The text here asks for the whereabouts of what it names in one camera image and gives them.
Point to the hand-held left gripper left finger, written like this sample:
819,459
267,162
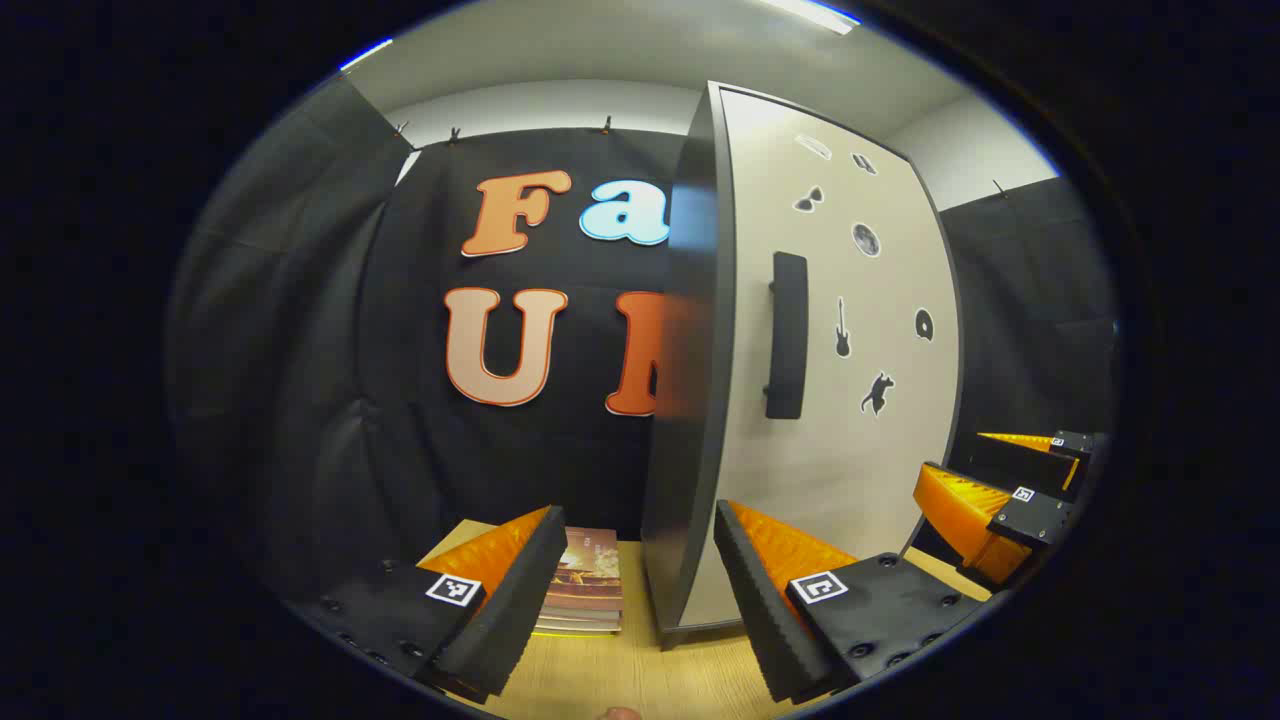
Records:
520,610

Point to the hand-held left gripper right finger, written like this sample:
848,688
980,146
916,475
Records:
765,620

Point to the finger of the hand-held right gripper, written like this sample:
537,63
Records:
1020,462
1040,515

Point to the white cabinet door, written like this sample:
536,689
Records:
860,450

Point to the grey cabinet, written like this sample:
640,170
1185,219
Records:
680,450

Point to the stack of brown books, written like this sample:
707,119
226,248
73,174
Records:
590,590

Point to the black backdrop cloth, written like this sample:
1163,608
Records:
400,450

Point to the ceiling light panel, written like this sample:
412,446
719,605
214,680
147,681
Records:
810,15

